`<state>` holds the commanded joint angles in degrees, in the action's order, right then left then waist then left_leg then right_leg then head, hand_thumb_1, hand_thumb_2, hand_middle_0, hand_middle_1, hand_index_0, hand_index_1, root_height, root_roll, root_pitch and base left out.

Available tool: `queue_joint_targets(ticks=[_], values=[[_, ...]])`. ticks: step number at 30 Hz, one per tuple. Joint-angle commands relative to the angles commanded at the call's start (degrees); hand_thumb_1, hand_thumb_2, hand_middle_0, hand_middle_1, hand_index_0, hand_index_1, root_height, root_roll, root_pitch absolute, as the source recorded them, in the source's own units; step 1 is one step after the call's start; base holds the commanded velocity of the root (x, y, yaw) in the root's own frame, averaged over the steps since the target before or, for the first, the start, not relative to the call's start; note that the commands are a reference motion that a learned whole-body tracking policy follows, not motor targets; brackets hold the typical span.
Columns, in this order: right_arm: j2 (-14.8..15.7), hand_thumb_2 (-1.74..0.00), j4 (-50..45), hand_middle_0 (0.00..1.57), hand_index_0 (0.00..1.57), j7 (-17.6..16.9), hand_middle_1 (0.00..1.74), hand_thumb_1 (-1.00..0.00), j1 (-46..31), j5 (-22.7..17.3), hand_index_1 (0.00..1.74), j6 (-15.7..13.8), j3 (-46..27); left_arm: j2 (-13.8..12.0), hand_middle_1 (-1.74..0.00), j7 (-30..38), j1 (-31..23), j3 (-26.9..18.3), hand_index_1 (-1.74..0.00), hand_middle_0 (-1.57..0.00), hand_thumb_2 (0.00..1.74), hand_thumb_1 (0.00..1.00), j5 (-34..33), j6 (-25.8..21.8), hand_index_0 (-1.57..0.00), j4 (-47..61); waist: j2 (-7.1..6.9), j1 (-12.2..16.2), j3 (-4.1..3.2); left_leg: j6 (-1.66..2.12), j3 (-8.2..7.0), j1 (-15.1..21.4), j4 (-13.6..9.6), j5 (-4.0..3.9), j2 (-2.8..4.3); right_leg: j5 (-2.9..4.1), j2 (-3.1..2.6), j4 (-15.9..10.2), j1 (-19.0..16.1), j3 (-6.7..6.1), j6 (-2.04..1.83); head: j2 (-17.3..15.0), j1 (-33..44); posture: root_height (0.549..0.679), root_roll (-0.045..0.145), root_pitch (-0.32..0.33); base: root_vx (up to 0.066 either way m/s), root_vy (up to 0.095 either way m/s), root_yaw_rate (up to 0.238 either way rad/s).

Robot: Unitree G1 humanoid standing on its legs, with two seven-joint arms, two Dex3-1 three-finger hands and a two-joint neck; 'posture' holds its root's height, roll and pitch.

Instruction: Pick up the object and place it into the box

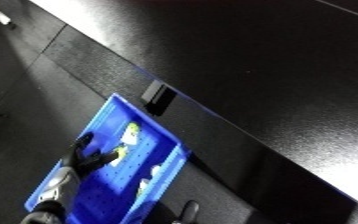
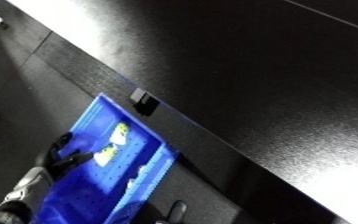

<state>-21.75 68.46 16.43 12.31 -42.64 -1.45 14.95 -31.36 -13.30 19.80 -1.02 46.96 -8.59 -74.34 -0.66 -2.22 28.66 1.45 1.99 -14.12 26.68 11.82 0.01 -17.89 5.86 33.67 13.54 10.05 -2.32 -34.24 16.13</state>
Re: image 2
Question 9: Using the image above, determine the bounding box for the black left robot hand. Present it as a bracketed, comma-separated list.
[35, 132, 96, 183]

